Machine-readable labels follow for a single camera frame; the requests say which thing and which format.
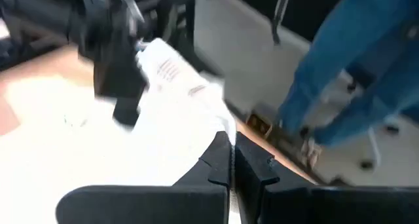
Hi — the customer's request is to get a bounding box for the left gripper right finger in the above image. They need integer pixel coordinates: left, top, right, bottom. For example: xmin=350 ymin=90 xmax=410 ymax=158
xmin=235 ymin=132 xmax=419 ymax=224

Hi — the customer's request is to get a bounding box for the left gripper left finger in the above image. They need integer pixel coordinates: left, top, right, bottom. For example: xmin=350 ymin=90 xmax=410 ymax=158
xmin=55 ymin=131 xmax=234 ymax=224

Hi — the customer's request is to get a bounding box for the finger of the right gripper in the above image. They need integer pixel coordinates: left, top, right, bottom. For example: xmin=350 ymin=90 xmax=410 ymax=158
xmin=94 ymin=50 xmax=150 ymax=126

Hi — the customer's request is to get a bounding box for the white plaid towel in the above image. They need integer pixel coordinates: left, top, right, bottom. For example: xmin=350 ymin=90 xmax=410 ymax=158
xmin=0 ymin=37 xmax=242 ymax=224

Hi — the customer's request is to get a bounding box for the grey office chair base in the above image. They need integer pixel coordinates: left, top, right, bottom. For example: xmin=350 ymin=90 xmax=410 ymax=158
xmin=299 ymin=69 xmax=419 ymax=185

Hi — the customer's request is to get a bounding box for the person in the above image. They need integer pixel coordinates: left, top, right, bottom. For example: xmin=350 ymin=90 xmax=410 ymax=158
xmin=277 ymin=0 xmax=419 ymax=147

